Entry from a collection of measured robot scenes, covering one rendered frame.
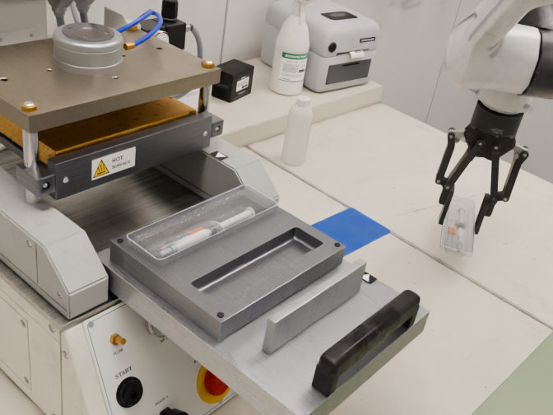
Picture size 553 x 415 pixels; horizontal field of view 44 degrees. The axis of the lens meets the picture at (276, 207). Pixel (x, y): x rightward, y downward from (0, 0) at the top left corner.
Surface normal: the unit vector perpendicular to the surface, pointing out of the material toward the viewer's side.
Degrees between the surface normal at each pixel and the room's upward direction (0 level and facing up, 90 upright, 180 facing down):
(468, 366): 0
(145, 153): 90
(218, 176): 90
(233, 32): 90
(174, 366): 65
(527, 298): 0
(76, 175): 90
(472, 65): 102
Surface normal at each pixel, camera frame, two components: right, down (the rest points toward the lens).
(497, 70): -0.07, 0.61
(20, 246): -0.65, 0.32
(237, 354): 0.14, -0.84
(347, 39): 0.64, 0.43
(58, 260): 0.60, -0.35
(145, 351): 0.74, 0.04
